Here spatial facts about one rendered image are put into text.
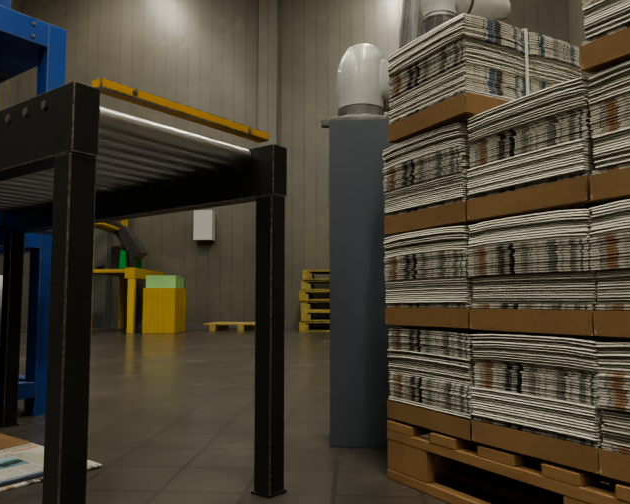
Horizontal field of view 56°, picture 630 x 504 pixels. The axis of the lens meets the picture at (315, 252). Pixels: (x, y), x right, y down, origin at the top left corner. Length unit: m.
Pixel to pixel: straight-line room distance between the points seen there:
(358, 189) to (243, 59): 9.00
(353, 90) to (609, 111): 1.00
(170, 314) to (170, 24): 5.28
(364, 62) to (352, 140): 0.26
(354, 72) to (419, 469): 1.20
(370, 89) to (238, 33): 9.07
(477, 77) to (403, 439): 0.85
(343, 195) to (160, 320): 6.81
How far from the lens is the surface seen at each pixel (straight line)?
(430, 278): 1.40
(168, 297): 8.48
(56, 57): 2.75
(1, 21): 2.68
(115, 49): 11.48
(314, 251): 9.83
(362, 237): 1.84
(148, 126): 1.26
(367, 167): 1.87
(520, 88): 1.49
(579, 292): 1.14
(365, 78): 1.98
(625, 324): 1.09
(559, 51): 1.62
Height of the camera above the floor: 0.43
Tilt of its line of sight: 5 degrees up
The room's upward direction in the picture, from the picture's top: straight up
